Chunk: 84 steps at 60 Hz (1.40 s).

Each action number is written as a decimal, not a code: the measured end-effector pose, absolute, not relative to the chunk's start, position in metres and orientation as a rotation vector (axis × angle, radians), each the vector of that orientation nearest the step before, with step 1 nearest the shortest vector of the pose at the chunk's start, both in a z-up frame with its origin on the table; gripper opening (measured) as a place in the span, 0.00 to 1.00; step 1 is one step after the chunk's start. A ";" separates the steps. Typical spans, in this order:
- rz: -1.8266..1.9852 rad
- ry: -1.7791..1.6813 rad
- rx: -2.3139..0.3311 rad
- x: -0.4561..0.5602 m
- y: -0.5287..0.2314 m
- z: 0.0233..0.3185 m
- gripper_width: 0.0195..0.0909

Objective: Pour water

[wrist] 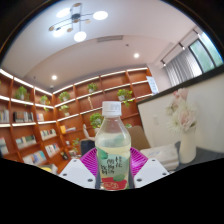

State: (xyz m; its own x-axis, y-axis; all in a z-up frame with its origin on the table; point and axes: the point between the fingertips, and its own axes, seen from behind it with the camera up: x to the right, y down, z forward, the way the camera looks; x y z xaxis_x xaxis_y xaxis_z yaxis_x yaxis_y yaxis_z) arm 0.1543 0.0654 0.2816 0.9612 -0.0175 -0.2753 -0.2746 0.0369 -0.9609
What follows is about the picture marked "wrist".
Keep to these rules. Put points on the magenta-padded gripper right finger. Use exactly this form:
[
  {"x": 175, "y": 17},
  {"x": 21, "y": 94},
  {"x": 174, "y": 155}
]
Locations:
[{"x": 150, "y": 171}]

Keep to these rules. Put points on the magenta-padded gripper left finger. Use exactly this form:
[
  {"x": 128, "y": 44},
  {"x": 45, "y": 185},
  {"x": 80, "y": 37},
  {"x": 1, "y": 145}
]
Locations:
[{"x": 76, "y": 171}]

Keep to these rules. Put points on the clear bottle with yellow drink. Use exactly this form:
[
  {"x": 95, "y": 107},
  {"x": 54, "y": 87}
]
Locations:
[{"x": 112, "y": 150}]

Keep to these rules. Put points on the dark backpack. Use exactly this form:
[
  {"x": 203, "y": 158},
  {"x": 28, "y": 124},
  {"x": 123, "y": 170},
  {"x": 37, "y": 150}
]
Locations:
[{"x": 87, "y": 147}]

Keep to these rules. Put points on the beige chair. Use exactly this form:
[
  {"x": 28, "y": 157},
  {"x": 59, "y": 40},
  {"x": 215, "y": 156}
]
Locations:
[{"x": 138, "y": 136}]

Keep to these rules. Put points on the orange wooden shelf unit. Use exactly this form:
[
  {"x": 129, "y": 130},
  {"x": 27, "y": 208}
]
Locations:
[{"x": 33, "y": 133}]

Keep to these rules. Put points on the pink and white flower bouquet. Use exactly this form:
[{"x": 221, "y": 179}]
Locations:
[{"x": 181, "y": 115}]

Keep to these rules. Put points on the round recessed ceiling light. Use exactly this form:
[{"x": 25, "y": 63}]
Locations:
[
  {"x": 136, "y": 55},
  {"x": 54, "y": 77}
]

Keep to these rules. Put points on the window with grey curtain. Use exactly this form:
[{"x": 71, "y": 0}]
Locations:
[{"x": 186, "y": 65}]

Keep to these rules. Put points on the multi-bulb ceiling lamp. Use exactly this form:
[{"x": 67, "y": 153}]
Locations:
[{"x": 80, "y": 36}]

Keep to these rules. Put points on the ceiling air vent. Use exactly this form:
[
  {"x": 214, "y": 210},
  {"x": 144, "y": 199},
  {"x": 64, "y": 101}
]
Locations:
[{"x": 110, "y": 38}]

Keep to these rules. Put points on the black ceiling track rail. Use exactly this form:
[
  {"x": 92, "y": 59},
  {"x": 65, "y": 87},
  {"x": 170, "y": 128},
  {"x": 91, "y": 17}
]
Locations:
[{"x": 181, "y": 45}]

